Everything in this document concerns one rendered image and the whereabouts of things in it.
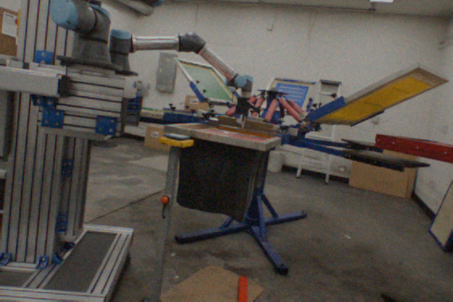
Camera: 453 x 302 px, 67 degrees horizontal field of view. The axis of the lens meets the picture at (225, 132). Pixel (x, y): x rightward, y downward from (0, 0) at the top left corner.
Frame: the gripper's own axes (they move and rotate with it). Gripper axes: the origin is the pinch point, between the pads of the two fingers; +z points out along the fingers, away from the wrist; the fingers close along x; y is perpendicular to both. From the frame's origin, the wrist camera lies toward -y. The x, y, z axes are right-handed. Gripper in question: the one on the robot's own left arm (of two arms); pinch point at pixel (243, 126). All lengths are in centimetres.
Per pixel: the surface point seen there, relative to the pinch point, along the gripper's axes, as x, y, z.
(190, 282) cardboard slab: 40, 9, 99
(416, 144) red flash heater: 4, -106, -7
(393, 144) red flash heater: -3, -95, -4
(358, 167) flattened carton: -401, -107, 69
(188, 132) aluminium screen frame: 61, 15, 3
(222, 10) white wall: -414, 186, -185
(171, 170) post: 80, 12, 20
